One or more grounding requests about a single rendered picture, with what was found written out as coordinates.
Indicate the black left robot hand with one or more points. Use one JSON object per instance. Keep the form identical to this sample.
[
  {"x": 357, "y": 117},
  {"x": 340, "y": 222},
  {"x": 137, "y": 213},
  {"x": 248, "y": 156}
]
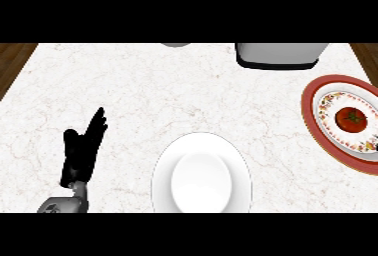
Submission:
[{"x": 78, "y": 156}]

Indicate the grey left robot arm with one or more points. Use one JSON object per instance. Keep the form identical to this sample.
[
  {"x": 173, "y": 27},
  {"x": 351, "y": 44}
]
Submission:
[{"x": 66, "y": 202}]

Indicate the plain white plate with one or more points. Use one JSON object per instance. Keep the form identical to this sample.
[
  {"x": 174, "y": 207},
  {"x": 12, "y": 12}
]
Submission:
[{"x": 201, "y": 174}]

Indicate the floral rimmed white plate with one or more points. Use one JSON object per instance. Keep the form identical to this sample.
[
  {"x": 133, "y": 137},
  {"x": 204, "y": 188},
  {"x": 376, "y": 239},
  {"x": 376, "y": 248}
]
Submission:
[{"x": 340, "y": 137}]

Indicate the red tomato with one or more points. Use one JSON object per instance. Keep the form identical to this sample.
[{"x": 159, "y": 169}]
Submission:
[{"x": 350, "y": 119}]

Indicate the small grey object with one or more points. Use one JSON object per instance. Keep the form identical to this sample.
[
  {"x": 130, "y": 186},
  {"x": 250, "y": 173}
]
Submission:
[{"x": 176, "y": 44}]

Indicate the red round placemat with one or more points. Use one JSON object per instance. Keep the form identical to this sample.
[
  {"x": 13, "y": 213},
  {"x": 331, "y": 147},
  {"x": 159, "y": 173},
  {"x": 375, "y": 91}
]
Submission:
[{"x": 310, "y": 117}]

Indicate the white and black appliance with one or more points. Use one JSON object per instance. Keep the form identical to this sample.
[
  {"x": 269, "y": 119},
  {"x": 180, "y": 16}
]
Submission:
[{"x": 278, "y": 53}]

